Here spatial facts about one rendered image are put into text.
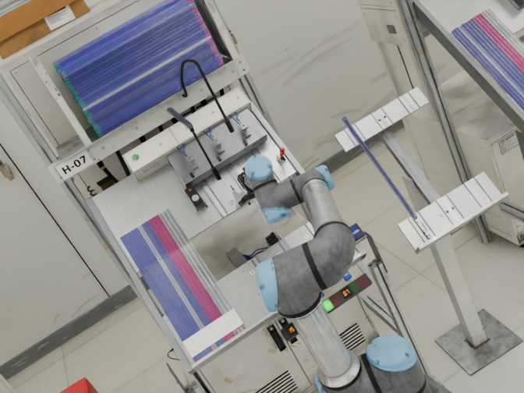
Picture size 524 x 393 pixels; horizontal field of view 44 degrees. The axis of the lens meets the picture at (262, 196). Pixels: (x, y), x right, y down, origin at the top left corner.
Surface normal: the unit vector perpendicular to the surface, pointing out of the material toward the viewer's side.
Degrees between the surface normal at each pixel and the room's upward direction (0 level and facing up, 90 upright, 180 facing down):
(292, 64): 90
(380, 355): 8
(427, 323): 0
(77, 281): 90
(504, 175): 90
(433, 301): 0
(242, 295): 43
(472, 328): 90
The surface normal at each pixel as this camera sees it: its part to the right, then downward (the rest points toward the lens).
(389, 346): -0.29, -0.84
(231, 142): -0.06, -0.37
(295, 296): 0.21, 0.55
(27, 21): 0.32, 0.14
